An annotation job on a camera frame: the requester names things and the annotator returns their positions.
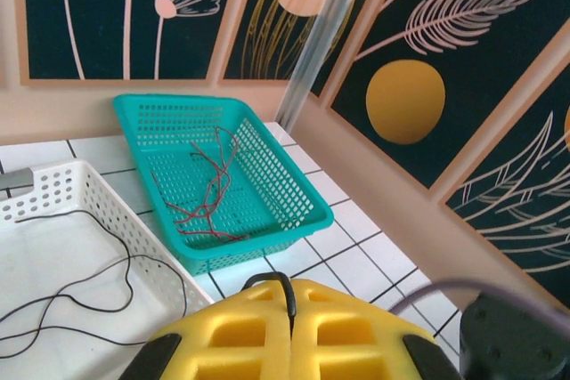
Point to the teal plastic mesh basket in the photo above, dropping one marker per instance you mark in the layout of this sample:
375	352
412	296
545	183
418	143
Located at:
320	215

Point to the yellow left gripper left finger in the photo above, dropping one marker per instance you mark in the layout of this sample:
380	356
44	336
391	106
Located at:
231	340

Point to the peach circle gold grass poster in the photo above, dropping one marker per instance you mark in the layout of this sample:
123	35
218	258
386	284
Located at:
267	42

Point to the pink leaf outlines wall poster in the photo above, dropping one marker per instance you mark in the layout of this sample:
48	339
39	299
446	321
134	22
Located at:
534	175

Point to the two pink flowers wall poster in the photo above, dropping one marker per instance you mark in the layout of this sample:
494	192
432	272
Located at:
102	19

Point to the orange oval leaf branch poster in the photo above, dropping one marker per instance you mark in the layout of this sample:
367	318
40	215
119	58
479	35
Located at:
490	86

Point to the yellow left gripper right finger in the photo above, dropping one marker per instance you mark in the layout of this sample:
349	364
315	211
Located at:
356	340

